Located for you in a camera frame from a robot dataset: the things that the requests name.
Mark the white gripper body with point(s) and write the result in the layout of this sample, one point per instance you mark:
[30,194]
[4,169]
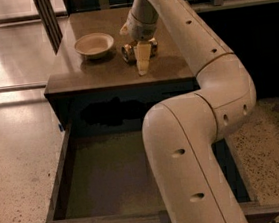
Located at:
[140,29]

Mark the crushed orange can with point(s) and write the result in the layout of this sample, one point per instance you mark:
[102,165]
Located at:
[128,52]

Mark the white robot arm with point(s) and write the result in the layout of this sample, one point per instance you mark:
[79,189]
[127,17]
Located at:
[179,132]

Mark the open grey top drawer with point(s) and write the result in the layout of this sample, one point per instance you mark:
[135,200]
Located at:
[108,179]

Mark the white paper bowl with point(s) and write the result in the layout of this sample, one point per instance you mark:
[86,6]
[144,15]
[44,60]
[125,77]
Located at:
[94,45]

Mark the grey cabinet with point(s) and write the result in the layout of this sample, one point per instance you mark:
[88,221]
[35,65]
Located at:
[107,95]

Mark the dark window frame post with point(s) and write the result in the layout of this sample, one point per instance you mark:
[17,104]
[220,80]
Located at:
[50,22]

